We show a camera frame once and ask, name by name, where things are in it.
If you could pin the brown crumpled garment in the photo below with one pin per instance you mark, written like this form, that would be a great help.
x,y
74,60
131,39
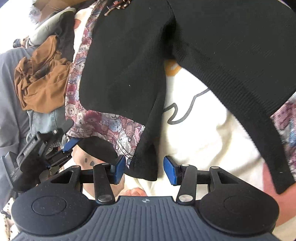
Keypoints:
x,y
41,80

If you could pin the cream bear print bedsheet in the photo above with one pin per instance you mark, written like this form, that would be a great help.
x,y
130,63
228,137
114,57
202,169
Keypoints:
x,y
196,129

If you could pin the flattened brown cardboard box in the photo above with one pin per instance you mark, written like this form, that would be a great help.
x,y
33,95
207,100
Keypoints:
x,y
47,7

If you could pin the black shorts with bear pattern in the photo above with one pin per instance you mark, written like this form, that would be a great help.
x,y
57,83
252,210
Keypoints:
x,y
242,51

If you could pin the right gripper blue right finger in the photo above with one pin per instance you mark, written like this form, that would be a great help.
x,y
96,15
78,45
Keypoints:
x,y
172,170

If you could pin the light blue denim jeans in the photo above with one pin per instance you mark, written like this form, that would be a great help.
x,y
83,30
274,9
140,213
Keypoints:
x,y
45,122

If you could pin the small bear plush toy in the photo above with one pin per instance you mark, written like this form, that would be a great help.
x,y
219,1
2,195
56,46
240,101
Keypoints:
x,y
21,43

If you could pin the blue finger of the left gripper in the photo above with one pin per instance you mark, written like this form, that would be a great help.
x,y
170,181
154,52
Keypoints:
x,y
71,144

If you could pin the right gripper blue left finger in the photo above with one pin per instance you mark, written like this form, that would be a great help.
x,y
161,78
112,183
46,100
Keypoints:
x,y
117,171

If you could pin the black garment under neck pillow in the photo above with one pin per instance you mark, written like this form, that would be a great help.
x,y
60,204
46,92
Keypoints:
x,y
65,35

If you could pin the grey neck pillow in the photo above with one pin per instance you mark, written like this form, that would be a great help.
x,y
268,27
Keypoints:
x,y
41,33

